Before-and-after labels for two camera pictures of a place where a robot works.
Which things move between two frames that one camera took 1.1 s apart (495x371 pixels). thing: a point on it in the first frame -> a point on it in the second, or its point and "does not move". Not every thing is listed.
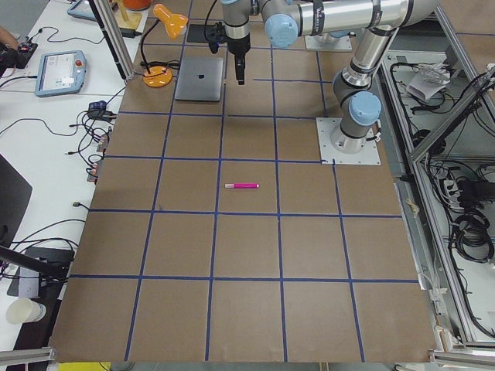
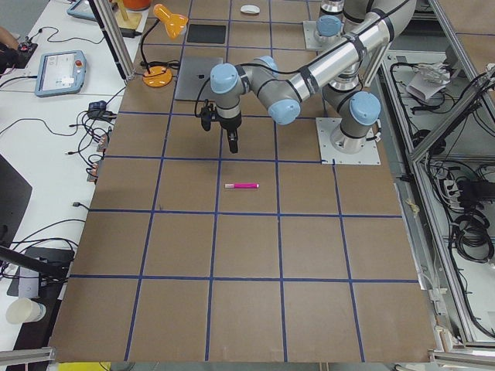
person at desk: [12, 53] does not move
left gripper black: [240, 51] -> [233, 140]
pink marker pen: [241, 185] does not move
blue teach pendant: [60, 73] does not move
